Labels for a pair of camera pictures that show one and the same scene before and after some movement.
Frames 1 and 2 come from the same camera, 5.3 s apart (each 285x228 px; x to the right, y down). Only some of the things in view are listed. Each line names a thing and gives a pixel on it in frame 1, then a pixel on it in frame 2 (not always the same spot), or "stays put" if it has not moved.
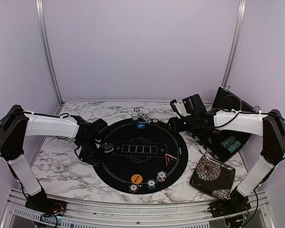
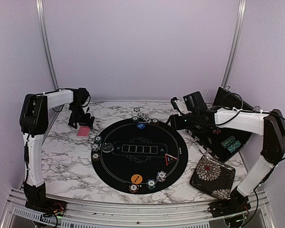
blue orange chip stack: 161,176 stays put
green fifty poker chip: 135,119 stays put
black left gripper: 97,159 to 85,121
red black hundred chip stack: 155,121 stays put
